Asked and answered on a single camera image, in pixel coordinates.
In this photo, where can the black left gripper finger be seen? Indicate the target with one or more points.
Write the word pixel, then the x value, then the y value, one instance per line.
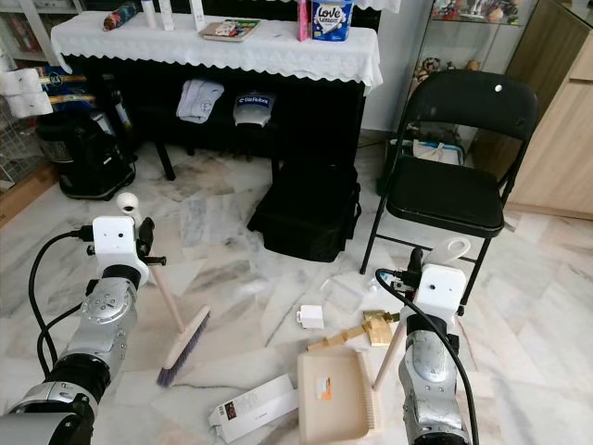
pixel 145 229

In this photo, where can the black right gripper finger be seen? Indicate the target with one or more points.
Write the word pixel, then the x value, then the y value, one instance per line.
pixel 416 260

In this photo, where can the beige broom with purple bristles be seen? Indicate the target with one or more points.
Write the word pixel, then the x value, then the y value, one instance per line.
pixel 185 348

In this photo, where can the long white carton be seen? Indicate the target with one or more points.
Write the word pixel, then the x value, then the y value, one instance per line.
pixel 255 408

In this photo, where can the wooden floor plinth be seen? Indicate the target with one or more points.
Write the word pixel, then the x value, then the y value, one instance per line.
pixel 18 195

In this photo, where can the black folding chair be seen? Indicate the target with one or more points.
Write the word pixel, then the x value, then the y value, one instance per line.
pixel 445 199

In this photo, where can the black vacuum cleaner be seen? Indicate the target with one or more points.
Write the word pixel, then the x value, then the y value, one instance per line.
pixel 83 158

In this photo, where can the small white box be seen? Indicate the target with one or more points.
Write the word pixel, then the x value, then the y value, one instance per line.
pixel 310 317

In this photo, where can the black fabric bag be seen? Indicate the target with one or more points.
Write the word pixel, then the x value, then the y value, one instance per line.
pixel 306 218

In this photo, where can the pale grey towel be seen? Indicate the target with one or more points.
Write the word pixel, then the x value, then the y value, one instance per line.
pixel 199 100

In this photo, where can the white and blue cap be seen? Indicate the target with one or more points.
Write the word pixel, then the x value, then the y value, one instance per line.
pixel 254 109

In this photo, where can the blue printed package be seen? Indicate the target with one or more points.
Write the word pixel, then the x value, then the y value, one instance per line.
pixel 69 82

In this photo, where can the white toilet paper roll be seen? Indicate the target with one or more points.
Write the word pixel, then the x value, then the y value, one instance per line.
pixel 30 105
pixel 23 81

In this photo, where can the black piano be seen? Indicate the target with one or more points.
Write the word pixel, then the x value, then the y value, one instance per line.
pixel 315 120

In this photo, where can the white lace cloth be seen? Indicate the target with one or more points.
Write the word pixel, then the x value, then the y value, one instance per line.
pixel 195 51

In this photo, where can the light wooden cabinet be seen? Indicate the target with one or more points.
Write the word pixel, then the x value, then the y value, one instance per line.
pixel 556 139

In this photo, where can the floral folded umbrella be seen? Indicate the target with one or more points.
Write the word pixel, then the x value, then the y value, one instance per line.
pixel 120 16

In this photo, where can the colourful book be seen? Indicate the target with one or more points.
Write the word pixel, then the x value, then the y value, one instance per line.
pixel 230 30

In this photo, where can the glass display cabinet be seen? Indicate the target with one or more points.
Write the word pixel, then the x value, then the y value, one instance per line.
pixel 463 42

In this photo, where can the white shelf unit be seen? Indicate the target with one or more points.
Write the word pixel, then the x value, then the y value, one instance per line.
pixel 23 14

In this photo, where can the blue and white tissue pack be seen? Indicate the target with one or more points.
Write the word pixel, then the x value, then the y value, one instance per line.
pixel 332 19

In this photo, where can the pink bottle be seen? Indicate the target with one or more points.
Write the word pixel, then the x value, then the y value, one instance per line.
pixel 305 20

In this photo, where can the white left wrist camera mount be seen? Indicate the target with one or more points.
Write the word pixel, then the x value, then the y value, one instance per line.
pixel 116 241

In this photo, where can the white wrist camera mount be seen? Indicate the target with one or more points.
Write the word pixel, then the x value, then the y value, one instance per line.
pixel 116 241
pixel 440 287

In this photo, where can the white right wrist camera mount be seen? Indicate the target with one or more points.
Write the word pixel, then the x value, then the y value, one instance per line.
pixel 440 287

